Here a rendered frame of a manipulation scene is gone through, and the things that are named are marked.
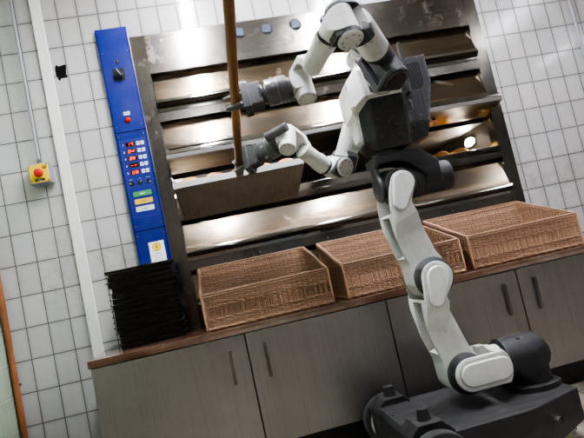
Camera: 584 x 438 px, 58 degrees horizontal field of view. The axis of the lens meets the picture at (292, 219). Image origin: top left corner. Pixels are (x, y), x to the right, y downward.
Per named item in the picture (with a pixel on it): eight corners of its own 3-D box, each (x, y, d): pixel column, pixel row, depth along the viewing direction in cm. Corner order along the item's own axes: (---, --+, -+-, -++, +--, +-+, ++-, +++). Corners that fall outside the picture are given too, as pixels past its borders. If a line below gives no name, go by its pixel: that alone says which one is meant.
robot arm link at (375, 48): (370, 19, 144) (394, 56, 163) (354, -16, 148) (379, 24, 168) (334, 43, 148) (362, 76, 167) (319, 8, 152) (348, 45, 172)
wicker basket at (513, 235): (432, 271, 282) (420, 221, 284) (528, 248, 289) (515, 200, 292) (474, 270, 234) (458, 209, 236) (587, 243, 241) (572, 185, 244)
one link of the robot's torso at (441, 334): (472, 378, 199) (430, 257, 202) (500, 388, 179) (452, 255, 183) (435, 392, 197) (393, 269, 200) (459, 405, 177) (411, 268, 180)
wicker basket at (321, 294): (207, 323, 262) (195, 268, 264) (315, 298, 271) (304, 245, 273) (204, 333, 214) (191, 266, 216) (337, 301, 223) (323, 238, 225)
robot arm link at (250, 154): (256, 177, 214) (281, 165, 209) (242, 171, 206) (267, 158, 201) (249, 150, 218) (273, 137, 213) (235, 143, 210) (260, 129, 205)
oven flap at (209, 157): (167, 159, 255) (171, 175, 274) (502, 99, 284) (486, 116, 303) (166, 155, 256) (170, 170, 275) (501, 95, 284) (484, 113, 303)
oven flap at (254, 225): (188, 257, 265) (181, 222, 274) (510, 189, 294) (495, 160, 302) (187, 253, 261) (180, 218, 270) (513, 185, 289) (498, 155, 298)
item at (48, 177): (35, 188, 260) (31, 168, 261) (56, 183, 261) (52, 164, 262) (29, 185, 253) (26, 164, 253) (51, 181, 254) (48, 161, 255)
